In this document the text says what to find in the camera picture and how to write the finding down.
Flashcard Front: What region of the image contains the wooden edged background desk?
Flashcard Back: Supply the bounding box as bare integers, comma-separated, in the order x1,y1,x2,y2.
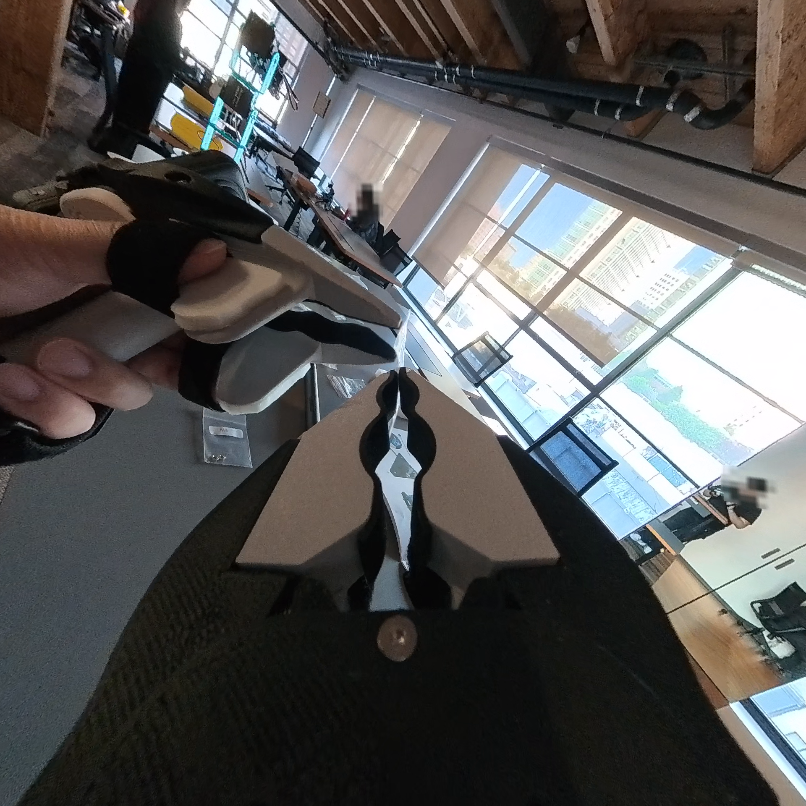
276,169,405,289

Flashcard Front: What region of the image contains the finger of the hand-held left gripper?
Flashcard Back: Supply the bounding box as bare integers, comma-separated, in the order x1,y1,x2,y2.
276,304,399,366
263,224,404,330

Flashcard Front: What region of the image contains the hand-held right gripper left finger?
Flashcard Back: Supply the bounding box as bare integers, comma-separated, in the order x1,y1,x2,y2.
235,369,404,610

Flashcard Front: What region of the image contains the labelled clear screw bag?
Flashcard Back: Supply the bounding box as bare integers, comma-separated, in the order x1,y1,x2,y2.
203,408,254,468

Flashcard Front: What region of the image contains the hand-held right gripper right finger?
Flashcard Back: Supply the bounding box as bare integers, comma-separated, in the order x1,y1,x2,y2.
402,368,563,610

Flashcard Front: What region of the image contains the printed instruction booklet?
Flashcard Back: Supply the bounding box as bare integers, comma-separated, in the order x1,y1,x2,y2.
372,403,421,610

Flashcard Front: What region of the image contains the dark grey desk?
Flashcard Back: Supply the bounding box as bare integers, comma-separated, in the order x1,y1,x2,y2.
0,353,505,775

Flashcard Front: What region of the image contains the wooden pillar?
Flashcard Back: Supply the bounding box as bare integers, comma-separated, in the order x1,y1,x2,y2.
0,0,73,136

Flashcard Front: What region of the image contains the blue metal frame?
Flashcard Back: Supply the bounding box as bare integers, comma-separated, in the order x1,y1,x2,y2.
200,49,282,153

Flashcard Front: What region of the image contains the black ceiling pipe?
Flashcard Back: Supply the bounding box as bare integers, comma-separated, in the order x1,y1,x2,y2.
326,38,756,134

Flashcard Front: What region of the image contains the black mesh office chair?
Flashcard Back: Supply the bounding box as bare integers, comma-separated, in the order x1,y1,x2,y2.
452,332,512,389
528,417,619,500

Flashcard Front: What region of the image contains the beige roller blind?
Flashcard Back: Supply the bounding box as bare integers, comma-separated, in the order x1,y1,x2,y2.
414,144,544,285
326,88,453,210

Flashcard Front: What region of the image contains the person's left hand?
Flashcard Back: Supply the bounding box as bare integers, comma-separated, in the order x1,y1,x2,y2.
0,203,229,442

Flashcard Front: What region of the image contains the large glazed window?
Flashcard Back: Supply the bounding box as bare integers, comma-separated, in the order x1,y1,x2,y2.
403,157,806,536

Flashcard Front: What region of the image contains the black swivel office chair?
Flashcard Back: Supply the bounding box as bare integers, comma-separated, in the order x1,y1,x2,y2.
377,228,414,273
751,584,806,663

